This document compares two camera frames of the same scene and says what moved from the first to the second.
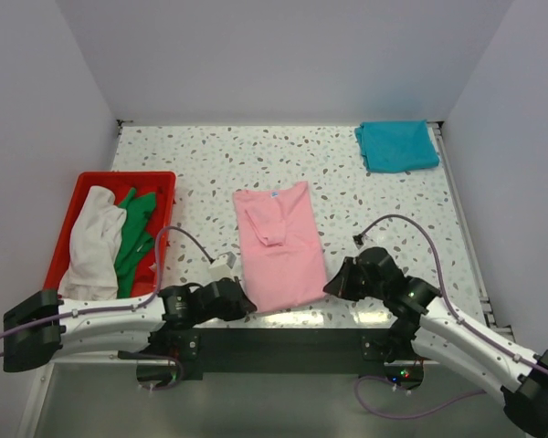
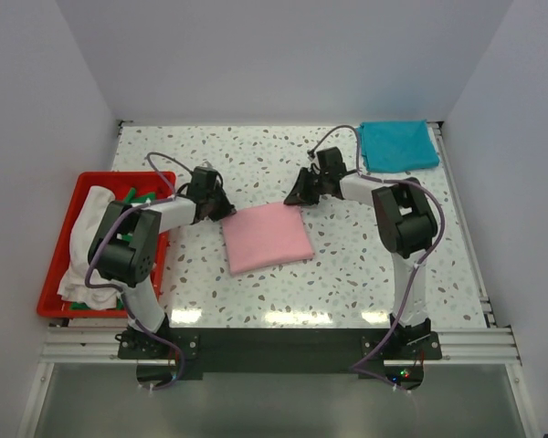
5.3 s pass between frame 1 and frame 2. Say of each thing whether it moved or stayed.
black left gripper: moved
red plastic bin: stayed
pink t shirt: moved
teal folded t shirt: stayed
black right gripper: moved
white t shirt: stayed
